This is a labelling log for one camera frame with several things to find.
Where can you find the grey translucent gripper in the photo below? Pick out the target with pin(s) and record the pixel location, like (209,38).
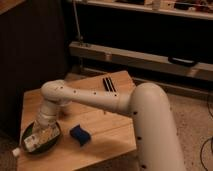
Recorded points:
(44,134)

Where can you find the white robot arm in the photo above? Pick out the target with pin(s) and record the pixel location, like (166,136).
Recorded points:
(157,141)

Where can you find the green ceramic bowl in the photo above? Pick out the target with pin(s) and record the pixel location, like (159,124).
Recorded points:
(40,141)

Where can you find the clear plastic cup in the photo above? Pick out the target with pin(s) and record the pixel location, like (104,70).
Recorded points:
(65,109)

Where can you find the small white round cap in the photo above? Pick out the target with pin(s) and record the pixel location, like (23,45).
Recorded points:
(16,152)

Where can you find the blue sponge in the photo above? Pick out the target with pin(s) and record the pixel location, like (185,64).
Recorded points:
(79,134)

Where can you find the wooden table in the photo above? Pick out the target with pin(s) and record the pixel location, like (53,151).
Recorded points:
(112,134)

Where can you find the metal stand pole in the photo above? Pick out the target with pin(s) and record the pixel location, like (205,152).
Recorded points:
(79,36)

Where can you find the cluttered upper shelf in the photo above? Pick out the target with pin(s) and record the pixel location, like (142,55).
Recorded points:
(154,7)

